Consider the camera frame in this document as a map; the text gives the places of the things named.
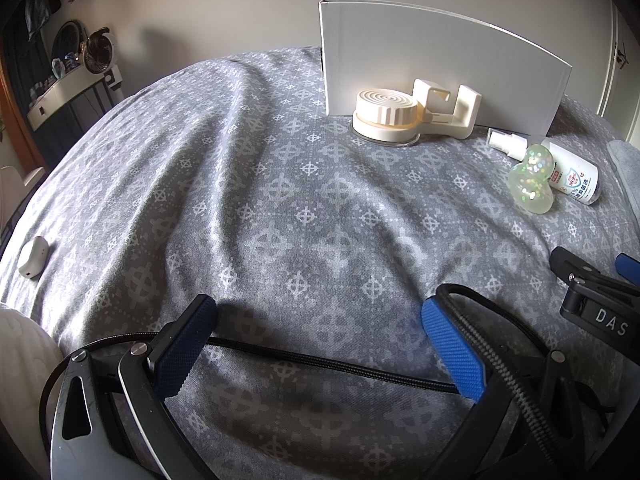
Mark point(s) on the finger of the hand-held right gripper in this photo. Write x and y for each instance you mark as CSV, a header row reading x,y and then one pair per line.
x,y
629,272
570,264

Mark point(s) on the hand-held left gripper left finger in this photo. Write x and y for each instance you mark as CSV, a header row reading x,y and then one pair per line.
x,y
185,350

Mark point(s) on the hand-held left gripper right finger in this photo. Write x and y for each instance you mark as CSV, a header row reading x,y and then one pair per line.
x,y
452,345

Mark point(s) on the clear spray bottle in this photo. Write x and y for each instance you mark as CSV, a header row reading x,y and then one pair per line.
x,y
575,177

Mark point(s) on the white storage box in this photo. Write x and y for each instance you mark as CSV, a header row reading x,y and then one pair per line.
x,y
425,45

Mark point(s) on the clear glitter squishy toy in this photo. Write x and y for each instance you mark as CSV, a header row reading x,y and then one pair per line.
x,y
530,185

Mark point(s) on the white pillow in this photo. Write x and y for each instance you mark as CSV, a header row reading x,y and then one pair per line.
x,y
20,360

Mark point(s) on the grey patterned bedsheet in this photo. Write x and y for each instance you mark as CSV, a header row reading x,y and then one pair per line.
x,y
250,185

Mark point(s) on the white earbuds case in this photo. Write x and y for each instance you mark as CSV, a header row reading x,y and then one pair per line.
x,y
32,255

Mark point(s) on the white door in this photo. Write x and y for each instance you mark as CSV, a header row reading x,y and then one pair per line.
x,y
622,60

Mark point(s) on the white chair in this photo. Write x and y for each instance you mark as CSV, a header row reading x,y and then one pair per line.
x,y
20,195

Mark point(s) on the cream suction cup holder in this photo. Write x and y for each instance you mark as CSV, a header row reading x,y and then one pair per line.
x,y
385,110

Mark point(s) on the orange wooden board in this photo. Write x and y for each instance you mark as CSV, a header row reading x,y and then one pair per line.
x,y
22,125

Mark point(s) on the small desk fan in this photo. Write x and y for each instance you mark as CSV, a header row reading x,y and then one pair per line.
x,y
100,50

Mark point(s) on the dark round fan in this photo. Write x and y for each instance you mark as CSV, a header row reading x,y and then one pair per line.
x,y
67,40

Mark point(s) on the white wall shelf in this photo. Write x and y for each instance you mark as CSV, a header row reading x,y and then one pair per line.
x,y
65,95

